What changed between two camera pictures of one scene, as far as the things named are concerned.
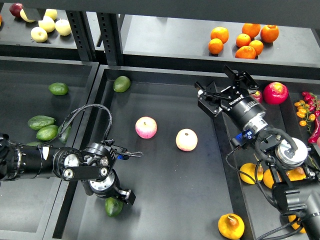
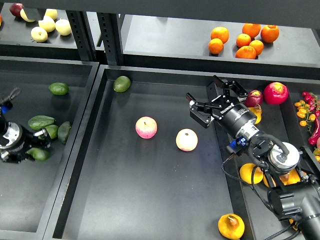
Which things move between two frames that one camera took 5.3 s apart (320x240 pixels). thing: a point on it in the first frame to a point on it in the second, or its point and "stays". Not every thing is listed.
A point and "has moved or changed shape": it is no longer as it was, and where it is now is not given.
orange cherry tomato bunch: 303,110 stays
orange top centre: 252,29 stays
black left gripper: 109,187 to 16,141
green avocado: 58,88 stays
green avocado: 113,207 has moved or changed shape
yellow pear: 231,225 stays
